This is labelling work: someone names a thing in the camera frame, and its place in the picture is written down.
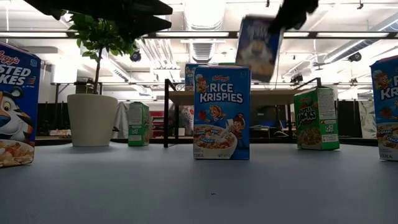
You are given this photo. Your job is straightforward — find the floral print cloth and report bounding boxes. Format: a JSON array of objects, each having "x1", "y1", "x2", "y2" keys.
[{"x1": 178, "y1": 105, "x2": 195, "y2": 137}]

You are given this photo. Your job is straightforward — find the blue Frosted Flakes cereal box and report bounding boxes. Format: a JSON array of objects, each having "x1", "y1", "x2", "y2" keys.
[
  {"x1": 0, "y1": 42, "x2": 42, "y2": 169},
  {"x1": 235, "y1": 14, "x2": 284, "y2": 83}
]

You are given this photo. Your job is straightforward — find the green leafy plant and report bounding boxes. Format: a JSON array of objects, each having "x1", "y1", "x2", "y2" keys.
[{"x1": 63, "y1": 12, "x2": 146, "y2": 94}]

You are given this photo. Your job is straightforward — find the blue-grey table mat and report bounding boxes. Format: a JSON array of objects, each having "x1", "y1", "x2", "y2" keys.
[{"x1": 0, "y1": 142, "x2": 398, "y2": 224}]

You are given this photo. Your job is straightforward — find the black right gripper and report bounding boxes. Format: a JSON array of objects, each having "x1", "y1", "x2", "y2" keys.
[{"x1": 269, "y1": 0, "x2": 320, "y2": 34}]

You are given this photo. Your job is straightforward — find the red shelving unit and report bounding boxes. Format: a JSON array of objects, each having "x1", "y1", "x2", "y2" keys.
[{"x1": 150, "y1": 111, "x2": 165, "y2": 138}]

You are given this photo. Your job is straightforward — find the leaf print curtain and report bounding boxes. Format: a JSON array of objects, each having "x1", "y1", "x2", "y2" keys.
[{"x1": 358, "y1": 100, "x2": 377, "y2": 139}]

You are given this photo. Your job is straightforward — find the white plant pot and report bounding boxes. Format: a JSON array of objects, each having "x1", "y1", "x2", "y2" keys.
[{"x1": 67, "y1": 93, "x2": 119, "y2": 147}]

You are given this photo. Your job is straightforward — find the black overhead frame bar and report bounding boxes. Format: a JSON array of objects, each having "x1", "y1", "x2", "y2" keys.
[{"x1": 0, "y1": 30, "x2": 398, "y2": 40}]

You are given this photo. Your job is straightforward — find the wooden shelf with black frame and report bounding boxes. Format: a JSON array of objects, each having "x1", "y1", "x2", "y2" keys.
[{"x1": 164, "y1": 77, "x2": 324, "y2": 149}]

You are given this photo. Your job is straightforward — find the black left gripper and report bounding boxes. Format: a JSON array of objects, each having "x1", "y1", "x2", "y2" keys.
[{"x1": 23, "y1": 0, "x2": 174, "y2": 40}]

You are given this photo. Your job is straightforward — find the green Apple Jacks cereal box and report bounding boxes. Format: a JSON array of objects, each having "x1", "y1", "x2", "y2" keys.
[
  {"x1": 294, "y1": 86, "x2": 341, "y2": 151},
  {"x1": 127, "y1": 101, "x2": 150, "y2": 147}
]

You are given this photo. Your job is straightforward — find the white draped cloth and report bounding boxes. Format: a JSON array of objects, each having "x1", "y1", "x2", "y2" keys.
[{"x1": 112, "y1": 101, "x2": 130, "y2": 139}]

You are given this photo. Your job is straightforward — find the blue Rice Krispies cereal box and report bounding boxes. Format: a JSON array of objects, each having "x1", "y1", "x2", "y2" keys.
[
  {"x1": 369, "y1": 55, "x2": 398, "y2": 162},
  {"x1": 193, "y1": 65, "x2": 251, "y2": 161},
  {"x1": 185, "y1": 63, "x2": 200, "y2": 91}
]

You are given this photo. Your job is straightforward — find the black partition panel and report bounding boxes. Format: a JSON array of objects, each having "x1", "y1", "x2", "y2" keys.
[
  {"x1": 338, "y1": 100, "x2": 363, "y2": 138},
  {"x1": 36, "y1": 101, "x2": 71, "y2": 137}
]

